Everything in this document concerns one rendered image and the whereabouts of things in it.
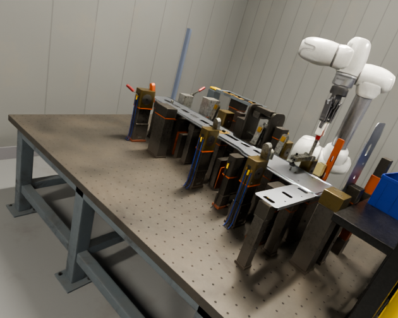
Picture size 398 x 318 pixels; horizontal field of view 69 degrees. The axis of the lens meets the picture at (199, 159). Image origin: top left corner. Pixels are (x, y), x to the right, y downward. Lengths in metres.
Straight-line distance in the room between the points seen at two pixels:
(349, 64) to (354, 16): 2.71
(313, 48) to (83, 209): 1.34
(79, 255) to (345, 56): 1.63
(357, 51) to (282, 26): 3.03
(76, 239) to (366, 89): 1.85
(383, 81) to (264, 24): 2.80
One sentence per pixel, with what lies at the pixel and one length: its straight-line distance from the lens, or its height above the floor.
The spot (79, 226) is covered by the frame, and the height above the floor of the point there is 0.41.
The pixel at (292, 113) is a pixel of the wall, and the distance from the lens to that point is 4.20.
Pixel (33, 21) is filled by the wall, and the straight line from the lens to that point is 2.93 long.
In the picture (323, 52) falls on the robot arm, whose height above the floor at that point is 1.53.
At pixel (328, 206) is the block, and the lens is 1.19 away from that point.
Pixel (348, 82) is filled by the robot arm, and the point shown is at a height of 1.44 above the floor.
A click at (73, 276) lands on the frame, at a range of 1.88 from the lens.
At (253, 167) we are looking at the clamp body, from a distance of 1.24.
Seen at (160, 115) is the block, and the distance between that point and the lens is 1.79.
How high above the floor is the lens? 1.42
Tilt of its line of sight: 21 degrees down
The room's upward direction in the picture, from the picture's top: 16 degrees clockwise
